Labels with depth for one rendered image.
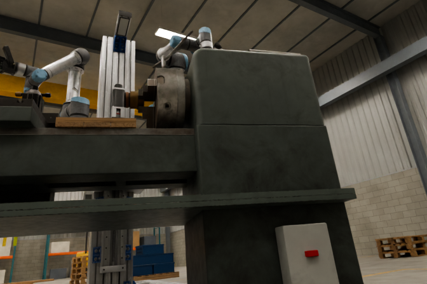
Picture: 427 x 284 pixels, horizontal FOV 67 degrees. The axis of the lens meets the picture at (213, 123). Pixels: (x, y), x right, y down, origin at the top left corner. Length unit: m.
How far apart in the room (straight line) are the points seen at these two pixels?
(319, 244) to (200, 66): 0.86
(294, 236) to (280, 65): 0.79
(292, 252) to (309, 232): 0.10
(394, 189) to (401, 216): 0.86
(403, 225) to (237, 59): 10.98
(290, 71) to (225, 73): 0.33
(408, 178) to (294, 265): 10.87
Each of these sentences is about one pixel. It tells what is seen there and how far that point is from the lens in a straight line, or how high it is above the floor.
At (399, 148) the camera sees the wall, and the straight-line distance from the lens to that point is 12.24.
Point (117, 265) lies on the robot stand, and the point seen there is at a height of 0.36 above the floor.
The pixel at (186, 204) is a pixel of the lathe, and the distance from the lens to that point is 1.13.
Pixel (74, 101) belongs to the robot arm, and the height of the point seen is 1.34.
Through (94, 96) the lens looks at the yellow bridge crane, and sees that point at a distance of 12.83.
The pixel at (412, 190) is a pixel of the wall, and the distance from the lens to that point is 11.95.
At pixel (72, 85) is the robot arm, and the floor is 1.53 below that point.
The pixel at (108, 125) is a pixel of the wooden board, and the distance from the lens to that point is 1.33.
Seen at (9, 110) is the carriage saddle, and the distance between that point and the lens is 1.37.
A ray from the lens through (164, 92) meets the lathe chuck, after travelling 1.43.
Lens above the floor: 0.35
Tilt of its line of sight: 23 degrees up
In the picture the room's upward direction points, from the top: 5 degrees counter-clockwise
